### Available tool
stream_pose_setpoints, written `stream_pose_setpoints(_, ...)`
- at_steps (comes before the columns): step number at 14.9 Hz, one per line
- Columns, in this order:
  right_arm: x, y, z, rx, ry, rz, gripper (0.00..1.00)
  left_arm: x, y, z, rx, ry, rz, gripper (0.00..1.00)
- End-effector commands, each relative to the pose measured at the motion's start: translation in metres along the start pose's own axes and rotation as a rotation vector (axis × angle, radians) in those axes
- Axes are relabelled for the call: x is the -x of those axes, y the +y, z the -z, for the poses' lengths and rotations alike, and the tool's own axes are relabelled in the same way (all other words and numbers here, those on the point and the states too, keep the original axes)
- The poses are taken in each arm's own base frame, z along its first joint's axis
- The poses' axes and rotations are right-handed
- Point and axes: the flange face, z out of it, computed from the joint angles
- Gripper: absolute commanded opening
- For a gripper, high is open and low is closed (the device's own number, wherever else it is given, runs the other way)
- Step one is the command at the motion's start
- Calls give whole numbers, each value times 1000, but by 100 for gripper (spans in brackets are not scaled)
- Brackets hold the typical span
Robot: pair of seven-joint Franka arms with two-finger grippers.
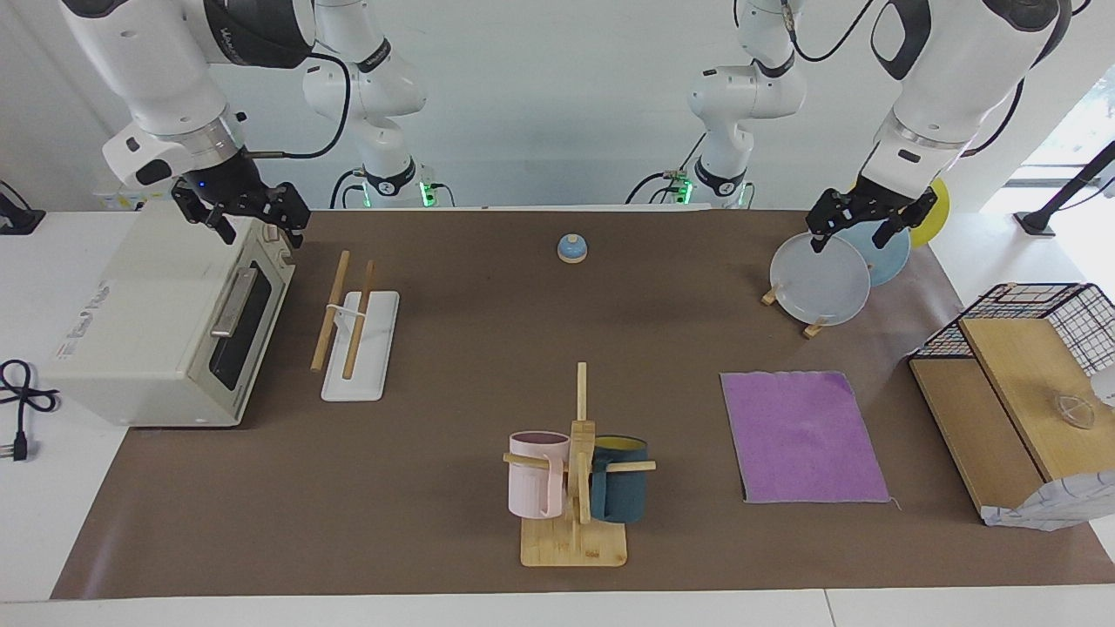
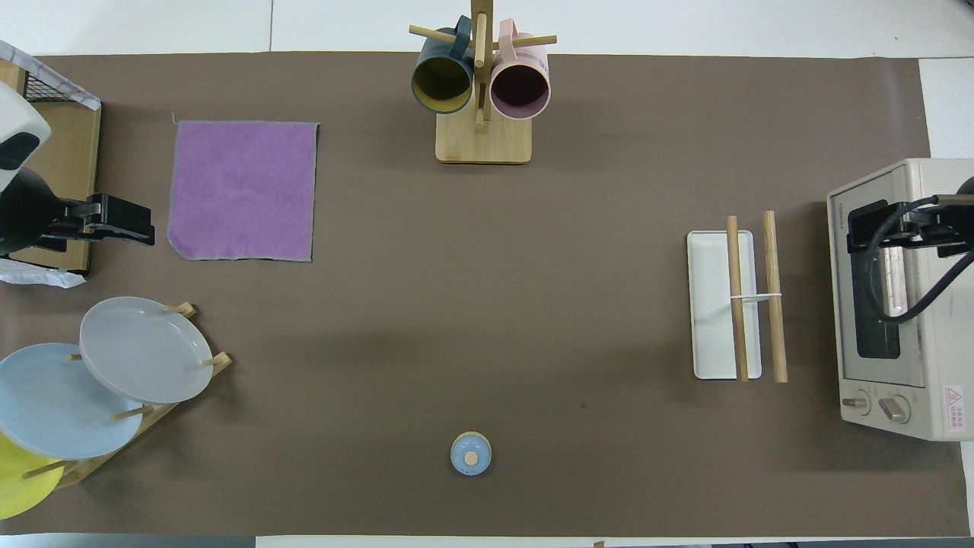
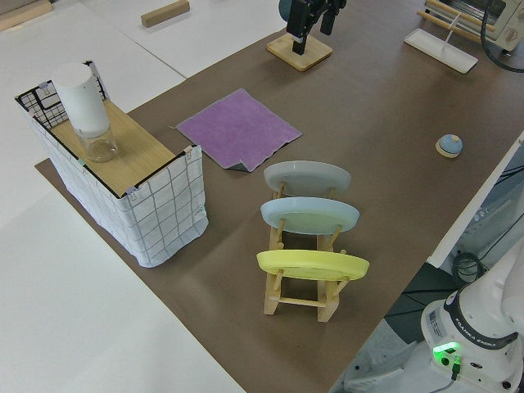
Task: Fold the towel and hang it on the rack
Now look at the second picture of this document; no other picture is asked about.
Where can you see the light blue plate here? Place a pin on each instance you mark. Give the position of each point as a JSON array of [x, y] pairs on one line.
[[53, 411]]

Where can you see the purple and grey towel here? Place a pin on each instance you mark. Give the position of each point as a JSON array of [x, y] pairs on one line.
[[243, 190]]

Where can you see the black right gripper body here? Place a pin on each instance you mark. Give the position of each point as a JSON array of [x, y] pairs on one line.
[[940, 228]]

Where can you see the brown table mat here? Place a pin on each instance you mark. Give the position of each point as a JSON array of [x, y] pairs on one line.
[[456, 304]]

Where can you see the white towel rack wooden bars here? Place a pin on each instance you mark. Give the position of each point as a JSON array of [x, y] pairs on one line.
[[711, 304]]

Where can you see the wooden mug tree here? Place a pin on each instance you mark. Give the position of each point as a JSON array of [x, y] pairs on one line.
[[483, 141]]

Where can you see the pink mug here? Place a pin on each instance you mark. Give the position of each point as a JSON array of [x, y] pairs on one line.
[[520, 87]]

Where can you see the beige toaster oven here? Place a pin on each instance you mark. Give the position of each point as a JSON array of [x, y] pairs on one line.
[[921, 380]]

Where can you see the grey plate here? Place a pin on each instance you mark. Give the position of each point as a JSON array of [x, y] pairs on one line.
[[144, 350]]

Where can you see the dark teal mug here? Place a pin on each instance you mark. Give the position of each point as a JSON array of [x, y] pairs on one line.
[[441, 80]]

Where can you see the yellow plate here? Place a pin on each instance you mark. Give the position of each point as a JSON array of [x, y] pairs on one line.
[[19, 487]]

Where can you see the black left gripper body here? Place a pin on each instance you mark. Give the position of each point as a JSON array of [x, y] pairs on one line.
[[30, 221]]

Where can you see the wooden board shelf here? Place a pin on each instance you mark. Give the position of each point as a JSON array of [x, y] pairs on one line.
[[72, 167]]

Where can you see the crumpled white plastic sheet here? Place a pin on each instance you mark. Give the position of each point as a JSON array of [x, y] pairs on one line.
[[38, 274]]

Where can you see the white patterned paper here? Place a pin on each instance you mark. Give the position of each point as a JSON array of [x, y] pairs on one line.
[[53, 80]]

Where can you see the small blue jar wooden knob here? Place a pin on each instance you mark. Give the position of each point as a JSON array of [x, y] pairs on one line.
[[471, 454]]

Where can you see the wooden plate rack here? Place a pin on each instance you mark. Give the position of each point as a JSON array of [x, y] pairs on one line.
[[221, 361]]

